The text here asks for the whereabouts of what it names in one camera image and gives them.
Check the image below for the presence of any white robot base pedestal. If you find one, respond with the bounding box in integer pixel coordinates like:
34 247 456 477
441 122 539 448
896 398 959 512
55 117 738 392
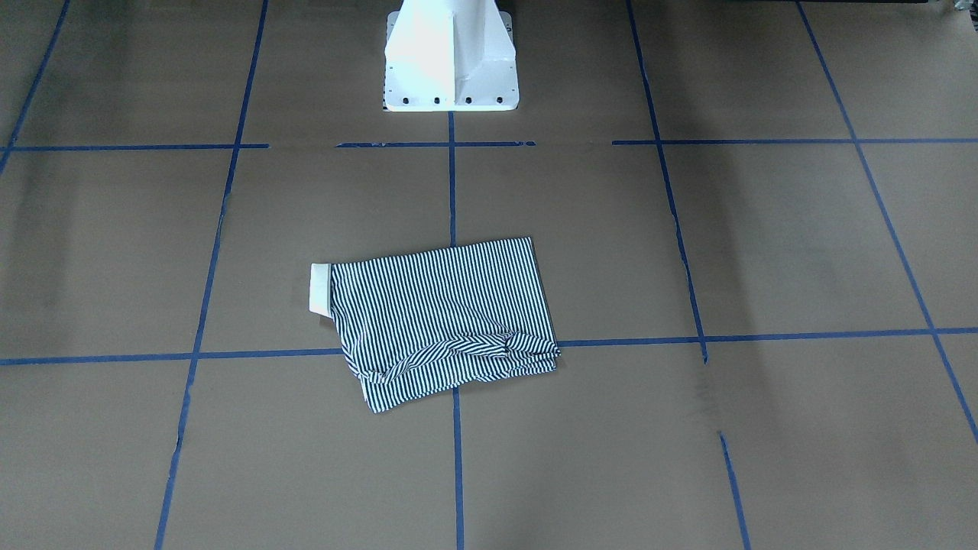
382 1 520 112

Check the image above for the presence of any navy white striped polo shirt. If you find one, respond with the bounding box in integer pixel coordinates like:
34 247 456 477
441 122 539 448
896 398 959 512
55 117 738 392
309 237 560 414

